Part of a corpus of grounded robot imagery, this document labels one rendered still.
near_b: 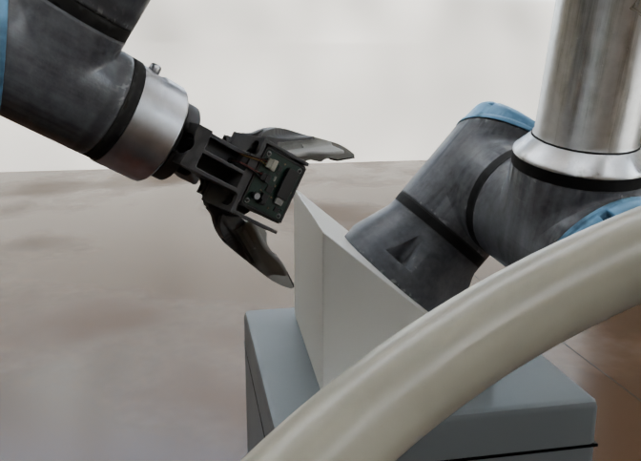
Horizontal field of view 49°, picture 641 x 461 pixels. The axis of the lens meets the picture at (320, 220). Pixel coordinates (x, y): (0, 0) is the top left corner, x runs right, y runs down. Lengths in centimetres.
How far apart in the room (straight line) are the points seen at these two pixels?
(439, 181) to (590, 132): 24
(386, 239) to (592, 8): 37
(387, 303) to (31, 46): 50
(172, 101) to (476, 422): 52
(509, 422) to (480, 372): 68
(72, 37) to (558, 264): 40
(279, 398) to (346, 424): 68
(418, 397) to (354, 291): 63
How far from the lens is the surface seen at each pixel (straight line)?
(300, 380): 93
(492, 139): 93
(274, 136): 69
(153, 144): 58
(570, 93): 77
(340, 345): 86
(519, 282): 23
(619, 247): 24
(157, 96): 58
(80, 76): 56
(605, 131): 78
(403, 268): 90
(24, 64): 55
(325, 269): 83
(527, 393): 93
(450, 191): 92
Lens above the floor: 126
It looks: 13 degrees down
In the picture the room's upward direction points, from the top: straight up
